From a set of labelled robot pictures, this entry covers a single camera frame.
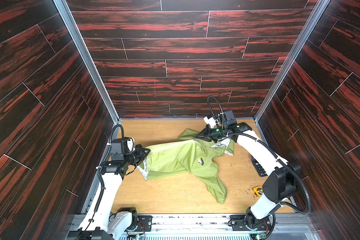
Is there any yellow tape measure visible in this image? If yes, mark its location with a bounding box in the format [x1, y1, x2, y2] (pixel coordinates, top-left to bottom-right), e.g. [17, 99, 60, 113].
[253, 186, 263, 197]

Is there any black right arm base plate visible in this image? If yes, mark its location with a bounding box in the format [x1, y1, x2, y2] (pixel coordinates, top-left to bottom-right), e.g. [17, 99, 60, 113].
[228, 215, 272, 232]

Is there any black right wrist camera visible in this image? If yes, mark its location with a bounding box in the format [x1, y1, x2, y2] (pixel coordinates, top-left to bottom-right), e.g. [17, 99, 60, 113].
[203, 109, 238, 130]

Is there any aluminium corner post left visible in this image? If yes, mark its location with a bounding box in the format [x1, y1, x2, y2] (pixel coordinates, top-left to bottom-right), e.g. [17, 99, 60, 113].
[53, 0, 120, 125]

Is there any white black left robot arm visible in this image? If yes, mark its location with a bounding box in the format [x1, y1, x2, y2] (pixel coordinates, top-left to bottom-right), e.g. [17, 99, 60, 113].
[66, 145, 153, 240]

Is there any aluminium corner post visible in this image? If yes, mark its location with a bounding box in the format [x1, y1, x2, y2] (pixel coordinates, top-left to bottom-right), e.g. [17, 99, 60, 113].
[254, 0, 330, 124]
[53, 0, 120, 125]

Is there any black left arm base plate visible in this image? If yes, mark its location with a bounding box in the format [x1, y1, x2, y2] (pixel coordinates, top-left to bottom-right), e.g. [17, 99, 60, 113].
[128, 215, 153, 232]

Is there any green zip jacket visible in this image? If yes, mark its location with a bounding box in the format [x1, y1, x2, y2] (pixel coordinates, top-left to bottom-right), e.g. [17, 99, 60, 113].
[138, 129, 234, 204]

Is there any black desk calculator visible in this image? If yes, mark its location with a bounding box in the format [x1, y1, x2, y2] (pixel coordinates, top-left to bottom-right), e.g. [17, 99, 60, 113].
[251, 156, 268, 177]

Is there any aluminium front rail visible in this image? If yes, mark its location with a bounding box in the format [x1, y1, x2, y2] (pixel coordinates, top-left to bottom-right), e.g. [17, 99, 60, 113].
[69, 213, 322, 240]

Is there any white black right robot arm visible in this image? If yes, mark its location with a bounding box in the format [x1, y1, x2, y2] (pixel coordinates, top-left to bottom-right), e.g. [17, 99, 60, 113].
[197, 123, 312, 231]

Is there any aluminium corner post right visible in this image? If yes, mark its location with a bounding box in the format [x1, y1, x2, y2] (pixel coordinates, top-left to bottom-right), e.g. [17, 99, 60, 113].
[254, 0, 330, 124]

